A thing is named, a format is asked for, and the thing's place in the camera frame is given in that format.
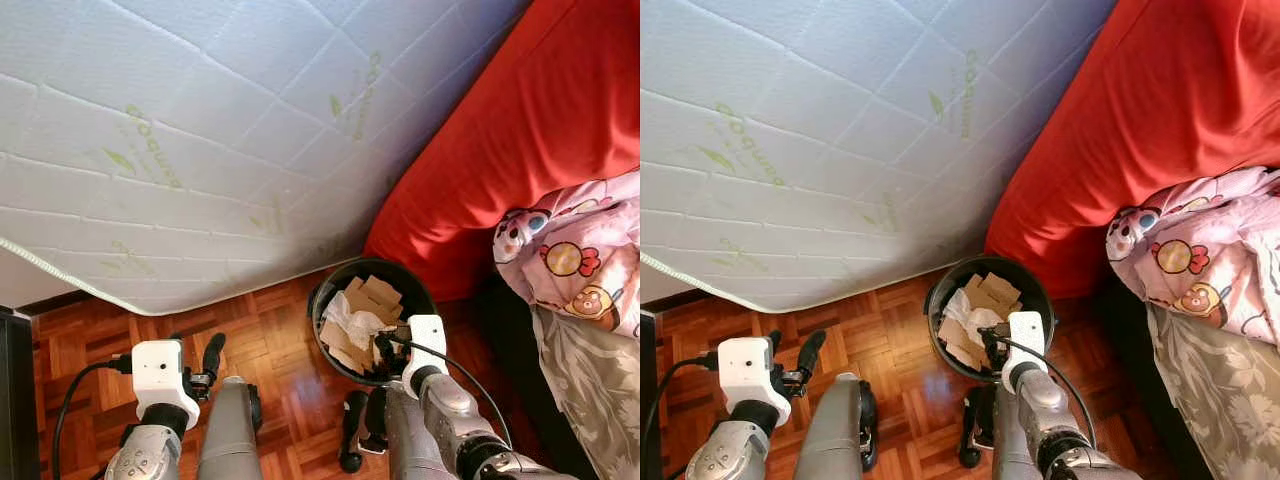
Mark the black left robot foot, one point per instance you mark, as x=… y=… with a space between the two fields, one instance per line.
x=868 y=425
x=255 y=408

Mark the crumpled white paper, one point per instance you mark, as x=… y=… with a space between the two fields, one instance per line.
x=975 y=322
x=358 y=325

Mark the silver right robot leg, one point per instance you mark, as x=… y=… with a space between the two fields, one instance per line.
x=1008 y=440
x=405 y=440

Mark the dark cabinet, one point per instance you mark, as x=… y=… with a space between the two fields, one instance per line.
x=15 y=400
x=647 y=400

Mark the black robot foot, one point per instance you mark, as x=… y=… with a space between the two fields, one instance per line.
x=350 y=430
x=968 y=430
x=255 y=408
x=868 y=425

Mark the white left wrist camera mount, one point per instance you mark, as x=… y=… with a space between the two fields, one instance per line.
x=160 y=380
x=745 y=380

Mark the bed with beige floral sheet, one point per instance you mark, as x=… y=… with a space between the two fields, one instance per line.
x=1220 y=400
x=590 y=400

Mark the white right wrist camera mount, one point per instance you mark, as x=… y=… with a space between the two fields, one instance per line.
x=1025 y=340
x=425 y=345

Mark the thick red cushion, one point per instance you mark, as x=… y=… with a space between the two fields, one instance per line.
x=1130 y=120
x=520 y=130

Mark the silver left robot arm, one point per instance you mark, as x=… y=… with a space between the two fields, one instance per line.
x=730 y=455
x=145 y=455

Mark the black round waste bin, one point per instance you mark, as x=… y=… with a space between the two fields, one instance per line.
x=1040 y=285
x=425 y=290

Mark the pink cartoon print blanket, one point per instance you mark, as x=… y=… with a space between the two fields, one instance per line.
x=1200 y=260
x=580 y=260

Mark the brown cardboard piece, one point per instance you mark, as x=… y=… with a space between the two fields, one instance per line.
x=378 y=292
x=995 y=290

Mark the white quilted mattress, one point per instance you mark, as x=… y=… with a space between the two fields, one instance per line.
x=200 y=150
x=840 y=150

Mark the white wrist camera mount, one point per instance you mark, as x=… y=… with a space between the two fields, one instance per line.
x=1025 y=340
x=425 y=345
x=745 y=380
x=160 y=380

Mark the black right robot foot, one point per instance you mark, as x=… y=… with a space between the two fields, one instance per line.
x=968 y=430
x=350 y=430

